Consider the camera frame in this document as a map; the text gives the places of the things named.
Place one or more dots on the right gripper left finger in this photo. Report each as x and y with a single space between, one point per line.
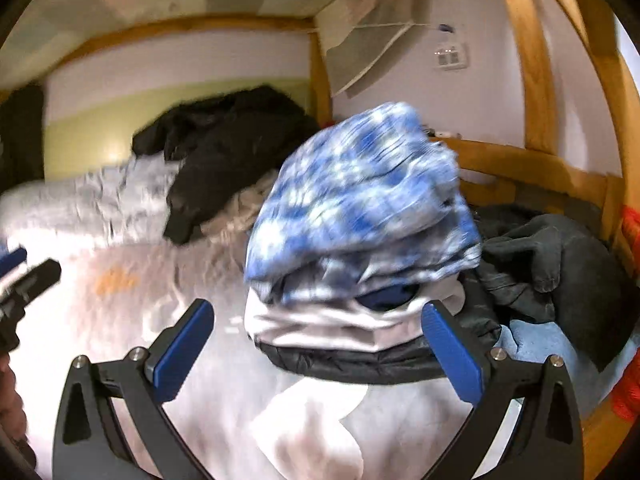
89 442

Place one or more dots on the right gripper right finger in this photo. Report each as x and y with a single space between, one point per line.
546 442

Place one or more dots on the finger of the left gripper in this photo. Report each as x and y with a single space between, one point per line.
11 260
20 294

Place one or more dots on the blue plaid shirt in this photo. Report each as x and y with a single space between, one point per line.
367 204

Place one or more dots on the person's hand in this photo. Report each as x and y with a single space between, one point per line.
12 415

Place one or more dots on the light grey duvet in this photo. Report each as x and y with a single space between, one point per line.
115 205

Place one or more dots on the black folded jacket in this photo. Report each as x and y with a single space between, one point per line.
412 361

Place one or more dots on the dark grey jeans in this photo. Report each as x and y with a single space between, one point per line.
544 268

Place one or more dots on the beige crumpled garment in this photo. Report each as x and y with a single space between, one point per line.
239 214

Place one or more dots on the white folded garment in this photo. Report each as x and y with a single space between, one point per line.
346 324

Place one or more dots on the navy folded garment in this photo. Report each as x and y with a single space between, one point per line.
389 298

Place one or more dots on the black jacket pile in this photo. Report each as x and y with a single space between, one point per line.
225 143

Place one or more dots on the grey mosquito net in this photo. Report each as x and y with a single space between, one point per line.
355 34

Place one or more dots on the wall socket panel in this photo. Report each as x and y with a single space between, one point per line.
451 56

